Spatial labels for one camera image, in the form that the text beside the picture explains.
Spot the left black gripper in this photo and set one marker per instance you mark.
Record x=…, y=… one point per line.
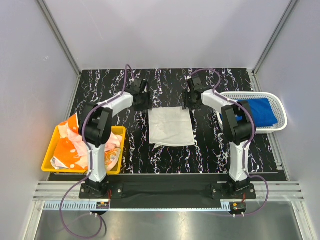
x=147, y=105

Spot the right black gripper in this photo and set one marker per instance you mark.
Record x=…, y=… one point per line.
x=185, y=103

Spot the cream terry towel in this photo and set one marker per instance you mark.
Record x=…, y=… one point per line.
x=170, y=127

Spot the blue towel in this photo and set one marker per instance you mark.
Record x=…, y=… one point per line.
x=262, y=112

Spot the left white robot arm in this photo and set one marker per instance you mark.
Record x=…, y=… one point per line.
x=95, y=128

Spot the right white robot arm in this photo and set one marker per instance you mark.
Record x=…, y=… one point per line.
x=237, y=125

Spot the pink white towel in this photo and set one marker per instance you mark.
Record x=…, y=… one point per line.
x=113, y=142

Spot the white perforated basket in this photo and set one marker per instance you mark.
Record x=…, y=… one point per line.
x=276, y=105

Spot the orange towel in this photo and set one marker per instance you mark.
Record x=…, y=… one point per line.
x=67, y=152

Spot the yellow plastic bin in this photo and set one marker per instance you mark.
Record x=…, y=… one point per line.
x=61, y=158

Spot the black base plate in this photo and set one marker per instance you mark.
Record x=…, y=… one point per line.
x=169, y=191

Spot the white slotted cable duct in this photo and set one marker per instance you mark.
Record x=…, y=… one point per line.
x=77, y=206

